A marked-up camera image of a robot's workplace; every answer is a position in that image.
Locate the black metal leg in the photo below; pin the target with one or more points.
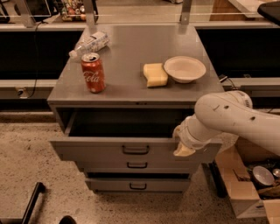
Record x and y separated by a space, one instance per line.
220 187

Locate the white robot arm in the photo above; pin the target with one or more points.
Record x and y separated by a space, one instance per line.
230 112

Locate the white bowl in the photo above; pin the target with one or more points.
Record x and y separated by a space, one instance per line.
184 69

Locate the yellow sponge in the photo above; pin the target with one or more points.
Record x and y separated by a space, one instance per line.
155 75

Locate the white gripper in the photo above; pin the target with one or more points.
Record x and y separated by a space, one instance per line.
185 135

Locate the grey bottom drawer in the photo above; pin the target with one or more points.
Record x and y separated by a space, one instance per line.
174 185

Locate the grey middle drawer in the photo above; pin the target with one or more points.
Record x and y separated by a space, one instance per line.
139 167

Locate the cardboard box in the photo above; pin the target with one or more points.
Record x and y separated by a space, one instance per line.
241 191

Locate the grey drawer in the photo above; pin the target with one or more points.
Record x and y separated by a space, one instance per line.
174 185
139 167
118 134

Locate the grey metal drawer cabinet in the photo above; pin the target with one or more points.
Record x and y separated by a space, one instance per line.
130 47

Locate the grey top drawer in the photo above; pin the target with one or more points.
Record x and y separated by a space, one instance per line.
118 134

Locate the metal bowl in box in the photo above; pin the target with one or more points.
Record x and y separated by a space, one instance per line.
262 176

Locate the rack of colourful items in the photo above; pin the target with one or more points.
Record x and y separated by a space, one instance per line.
73 10

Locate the red cola can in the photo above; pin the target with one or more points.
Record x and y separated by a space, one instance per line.
93 72

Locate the clear plastic water bottle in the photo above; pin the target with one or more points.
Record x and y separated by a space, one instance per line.
90 44

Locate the black metal bar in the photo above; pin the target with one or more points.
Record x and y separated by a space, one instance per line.
38 189

